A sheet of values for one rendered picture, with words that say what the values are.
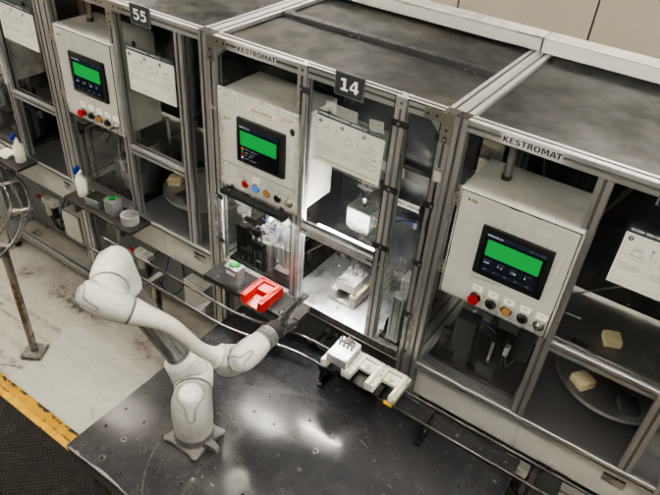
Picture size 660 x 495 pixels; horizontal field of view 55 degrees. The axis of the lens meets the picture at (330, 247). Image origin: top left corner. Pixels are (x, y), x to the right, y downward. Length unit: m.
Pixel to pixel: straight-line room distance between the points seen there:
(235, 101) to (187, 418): 1.26
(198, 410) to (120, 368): 1.50
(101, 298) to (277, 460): 0.97
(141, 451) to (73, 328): 1.70
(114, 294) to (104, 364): 1.81
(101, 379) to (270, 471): 1.59
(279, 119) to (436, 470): 1.53
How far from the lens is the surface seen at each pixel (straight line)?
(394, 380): 2.70
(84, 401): 3.85
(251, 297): 2.94
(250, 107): 2.59
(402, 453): 2.73
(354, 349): 2.72
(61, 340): 4.22
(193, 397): 2.52
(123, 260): 2.35
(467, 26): 2.89
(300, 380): 2.91
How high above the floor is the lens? 2.88
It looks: 37 degrees down
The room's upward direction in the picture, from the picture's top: 5 degrees clockwise
